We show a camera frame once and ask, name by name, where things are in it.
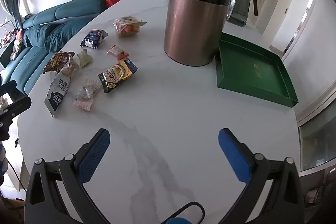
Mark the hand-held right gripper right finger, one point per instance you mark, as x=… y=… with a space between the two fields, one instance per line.
x=233 y=155

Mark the small green wrapper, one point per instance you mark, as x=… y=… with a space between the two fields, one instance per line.
x=84 y=59

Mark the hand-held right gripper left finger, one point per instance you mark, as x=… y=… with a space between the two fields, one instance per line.
x=95 y=155

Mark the small red candy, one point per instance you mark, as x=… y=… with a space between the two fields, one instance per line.
x=118 y=52

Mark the teal sofa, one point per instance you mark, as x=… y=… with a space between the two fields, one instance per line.
x=52 y=32

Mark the copper canister with black top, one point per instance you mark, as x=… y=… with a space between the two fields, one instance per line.
x=194 y=27

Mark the orange snack packet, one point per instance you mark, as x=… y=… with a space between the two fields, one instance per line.
x=128 y=26

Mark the clear pink candy packet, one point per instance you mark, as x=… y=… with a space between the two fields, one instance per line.
x=86 y=94

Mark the white and navy packet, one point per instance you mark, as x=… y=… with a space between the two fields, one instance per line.
x=57 y=94

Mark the blue and silver snack packet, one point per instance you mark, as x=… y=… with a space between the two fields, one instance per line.
x=93 y=39

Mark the yellow and navy cookie packet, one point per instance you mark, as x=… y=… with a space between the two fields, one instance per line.
x=118 y=75

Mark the green tray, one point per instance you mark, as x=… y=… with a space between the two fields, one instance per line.
x=249 y=69

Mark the glass cabinet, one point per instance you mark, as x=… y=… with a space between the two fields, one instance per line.
x=317 y=140

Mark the brown cookie packet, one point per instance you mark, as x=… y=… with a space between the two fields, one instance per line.
x=59 y=62

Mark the metal rack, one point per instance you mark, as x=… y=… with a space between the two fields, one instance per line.
x=6 y=35

